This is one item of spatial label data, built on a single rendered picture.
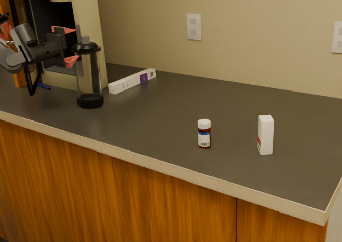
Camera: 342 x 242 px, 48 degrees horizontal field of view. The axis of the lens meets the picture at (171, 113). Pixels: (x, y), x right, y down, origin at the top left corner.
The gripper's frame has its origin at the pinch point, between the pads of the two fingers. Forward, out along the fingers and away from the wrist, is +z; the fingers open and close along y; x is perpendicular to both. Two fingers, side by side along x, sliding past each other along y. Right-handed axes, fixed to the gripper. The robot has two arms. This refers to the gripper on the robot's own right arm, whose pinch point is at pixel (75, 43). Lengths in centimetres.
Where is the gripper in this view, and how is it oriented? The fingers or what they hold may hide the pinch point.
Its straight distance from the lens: 145.6
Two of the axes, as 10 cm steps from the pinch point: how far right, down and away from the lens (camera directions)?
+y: -0.4, -9.2, -3.9
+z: 5.8, -3.4, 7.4
